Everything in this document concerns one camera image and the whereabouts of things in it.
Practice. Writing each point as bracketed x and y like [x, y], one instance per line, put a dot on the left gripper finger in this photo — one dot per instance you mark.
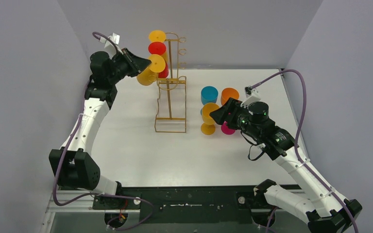
[131, 72]
[134, 61]

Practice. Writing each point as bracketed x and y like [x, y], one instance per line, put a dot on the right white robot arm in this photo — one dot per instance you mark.
[324, 209]

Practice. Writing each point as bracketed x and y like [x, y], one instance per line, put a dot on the red plastic wine glass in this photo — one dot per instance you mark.
[160, 48]

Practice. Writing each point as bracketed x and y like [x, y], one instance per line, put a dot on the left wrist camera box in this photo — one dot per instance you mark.
[112, 44]

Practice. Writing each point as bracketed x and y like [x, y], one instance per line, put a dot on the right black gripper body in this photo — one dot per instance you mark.
[241, 119]

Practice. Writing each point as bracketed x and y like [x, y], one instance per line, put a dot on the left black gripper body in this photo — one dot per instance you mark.
[127, 62]

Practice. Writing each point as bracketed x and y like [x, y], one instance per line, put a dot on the black base frame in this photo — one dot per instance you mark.
[184, 205]

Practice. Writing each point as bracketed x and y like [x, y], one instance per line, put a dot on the gold wire glass rack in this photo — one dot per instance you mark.
[171, 115]

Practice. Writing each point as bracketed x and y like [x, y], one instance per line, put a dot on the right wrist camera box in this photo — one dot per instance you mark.
[252, 95]

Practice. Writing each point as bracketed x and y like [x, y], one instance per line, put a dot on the blue plastic wine glass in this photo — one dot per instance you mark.
[209, 94]

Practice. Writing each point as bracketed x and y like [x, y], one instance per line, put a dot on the yellow back wine glass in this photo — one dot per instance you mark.
[157, 35]

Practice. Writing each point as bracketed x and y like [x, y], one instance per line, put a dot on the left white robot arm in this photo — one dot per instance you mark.
[72, 163]

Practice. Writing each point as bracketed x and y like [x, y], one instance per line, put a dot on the yellow wine glass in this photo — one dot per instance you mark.
[208, 127]
[149, 75]
[157, 35]

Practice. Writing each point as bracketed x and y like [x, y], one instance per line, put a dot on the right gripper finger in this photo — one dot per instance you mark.
[222, 115]
[231, 104]

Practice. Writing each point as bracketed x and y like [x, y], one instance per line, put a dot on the orange plastic wine glass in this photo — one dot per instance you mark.
[228, 93]

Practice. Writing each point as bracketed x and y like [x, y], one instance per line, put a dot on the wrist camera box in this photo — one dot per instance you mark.
[112, 44]
[252, 95]

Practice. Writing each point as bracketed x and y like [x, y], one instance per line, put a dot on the magenta plastic wine glass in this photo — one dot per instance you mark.
[226, 130]

